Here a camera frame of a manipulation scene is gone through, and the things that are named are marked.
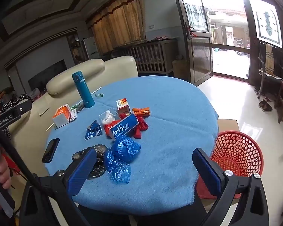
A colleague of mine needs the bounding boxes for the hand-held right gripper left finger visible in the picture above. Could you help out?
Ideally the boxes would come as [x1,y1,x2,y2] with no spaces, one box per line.
[18,147,97,226]

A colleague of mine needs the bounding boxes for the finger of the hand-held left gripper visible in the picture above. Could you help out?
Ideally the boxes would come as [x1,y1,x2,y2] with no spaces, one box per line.
[12,99,34,118]

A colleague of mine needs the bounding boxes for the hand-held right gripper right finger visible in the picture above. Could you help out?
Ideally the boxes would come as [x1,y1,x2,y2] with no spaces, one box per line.
[192,148,270,226]

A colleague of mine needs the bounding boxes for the black plastic bag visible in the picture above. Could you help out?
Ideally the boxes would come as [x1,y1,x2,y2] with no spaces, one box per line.
[72,144,109,180]

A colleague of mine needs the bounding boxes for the red mesh wastebasket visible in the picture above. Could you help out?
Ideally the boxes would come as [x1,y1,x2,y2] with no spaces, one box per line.
[195,131,264,199]

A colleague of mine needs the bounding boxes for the blue plastic shoe cover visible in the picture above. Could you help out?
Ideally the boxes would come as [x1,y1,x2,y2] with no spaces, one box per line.
[111,135,141,163]
[104,151,131,184]

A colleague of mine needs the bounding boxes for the dark blue triangular wrapper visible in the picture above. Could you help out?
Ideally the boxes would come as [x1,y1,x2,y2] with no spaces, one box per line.
[84,120,103,141]

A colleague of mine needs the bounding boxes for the blue toothpaste box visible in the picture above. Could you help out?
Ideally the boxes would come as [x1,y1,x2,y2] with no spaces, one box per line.
[110,113,139,142]

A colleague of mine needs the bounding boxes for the white tissue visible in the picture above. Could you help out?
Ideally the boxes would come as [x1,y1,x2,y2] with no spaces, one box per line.
[102,112,116,124]

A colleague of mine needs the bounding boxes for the person's left hand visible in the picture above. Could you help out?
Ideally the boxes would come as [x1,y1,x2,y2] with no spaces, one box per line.
[0,156,12,191]

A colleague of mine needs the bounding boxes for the black white dotted cloth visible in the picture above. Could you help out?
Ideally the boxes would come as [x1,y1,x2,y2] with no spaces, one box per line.
[0,94,35,142]

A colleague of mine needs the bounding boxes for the black smartphone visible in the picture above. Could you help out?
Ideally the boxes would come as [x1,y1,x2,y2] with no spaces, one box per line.
[42,138,60,163]

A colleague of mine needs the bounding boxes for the orange white box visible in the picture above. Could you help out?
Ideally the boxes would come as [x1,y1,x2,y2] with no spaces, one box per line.
[52,104,71,128]

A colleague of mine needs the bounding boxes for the black television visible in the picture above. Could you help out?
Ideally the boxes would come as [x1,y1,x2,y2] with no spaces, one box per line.
[28,60,68,91]

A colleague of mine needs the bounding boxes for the flat cardboard sheet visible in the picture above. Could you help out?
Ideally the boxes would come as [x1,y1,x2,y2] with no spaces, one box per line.
[216,118,240,134]

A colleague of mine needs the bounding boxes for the small white box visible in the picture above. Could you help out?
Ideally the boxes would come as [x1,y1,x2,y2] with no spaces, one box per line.
[69,109,79,123]

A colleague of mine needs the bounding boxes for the blue tablecloth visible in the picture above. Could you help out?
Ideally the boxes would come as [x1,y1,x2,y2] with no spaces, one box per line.
[45,75,219,216]

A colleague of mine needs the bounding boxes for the teal thermos bottle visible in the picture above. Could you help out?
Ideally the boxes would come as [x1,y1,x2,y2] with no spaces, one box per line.
[72,71,95,109]

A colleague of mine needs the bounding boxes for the cream leather sofa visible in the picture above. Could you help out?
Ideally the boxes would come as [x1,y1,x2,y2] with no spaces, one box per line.
[8,56,139,182]

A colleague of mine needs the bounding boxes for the thin white stick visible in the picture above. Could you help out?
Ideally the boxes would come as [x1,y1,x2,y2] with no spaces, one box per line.
[45,87,103,131]

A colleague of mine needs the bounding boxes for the orange white small carton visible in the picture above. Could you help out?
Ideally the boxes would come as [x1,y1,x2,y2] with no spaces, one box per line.
[116,98,131,116]

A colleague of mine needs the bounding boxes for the dark display cabinet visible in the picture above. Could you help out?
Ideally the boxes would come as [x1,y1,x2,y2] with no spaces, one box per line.
[67,34,83,63]

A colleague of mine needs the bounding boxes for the dark slippers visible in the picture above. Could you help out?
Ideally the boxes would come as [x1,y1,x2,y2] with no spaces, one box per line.
[258,96,273,112]

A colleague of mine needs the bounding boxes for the orange wrapper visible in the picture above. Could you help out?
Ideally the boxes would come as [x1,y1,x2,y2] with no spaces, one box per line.
[132,107,151,118]

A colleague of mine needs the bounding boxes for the white refrigerator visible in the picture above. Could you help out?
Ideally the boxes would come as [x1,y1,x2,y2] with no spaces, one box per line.
[82,37,101,60]

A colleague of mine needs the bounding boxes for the dark framed glass door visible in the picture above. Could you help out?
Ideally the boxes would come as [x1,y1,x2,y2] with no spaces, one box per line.
[172,0,214,84]

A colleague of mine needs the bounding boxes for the wooden crib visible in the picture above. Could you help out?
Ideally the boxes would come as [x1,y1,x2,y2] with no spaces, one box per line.
[130,39,178,76]

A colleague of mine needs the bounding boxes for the striped beige towel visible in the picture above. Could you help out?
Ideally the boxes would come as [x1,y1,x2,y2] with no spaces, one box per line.
[264,44,275,76]

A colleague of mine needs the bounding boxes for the beige curtain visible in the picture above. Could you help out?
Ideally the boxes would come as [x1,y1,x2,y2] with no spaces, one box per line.
[87,0,147,54]

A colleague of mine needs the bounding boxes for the black cable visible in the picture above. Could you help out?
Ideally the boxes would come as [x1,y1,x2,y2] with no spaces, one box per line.
[0,119,55,197]

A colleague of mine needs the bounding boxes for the metal frame chair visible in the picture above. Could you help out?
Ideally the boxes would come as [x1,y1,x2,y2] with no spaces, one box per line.
[253,41,283,99]

